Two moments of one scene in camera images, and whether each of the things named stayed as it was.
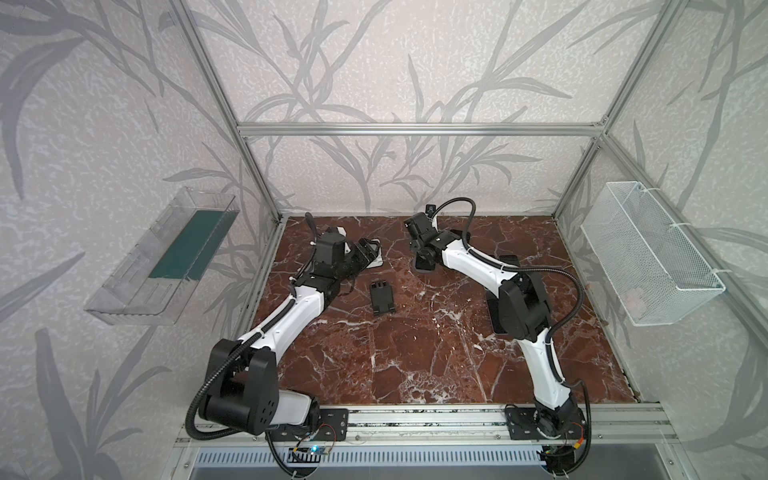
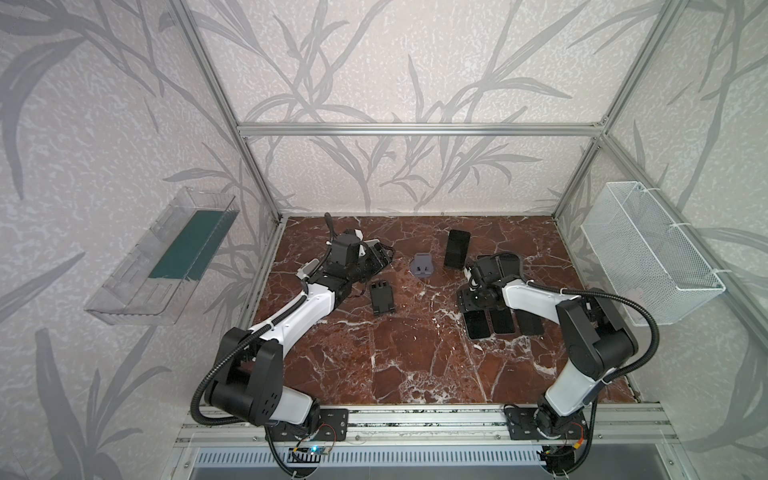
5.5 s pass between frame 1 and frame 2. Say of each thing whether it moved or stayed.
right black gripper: moved
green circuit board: stayed
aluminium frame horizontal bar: stayed
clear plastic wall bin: stayed
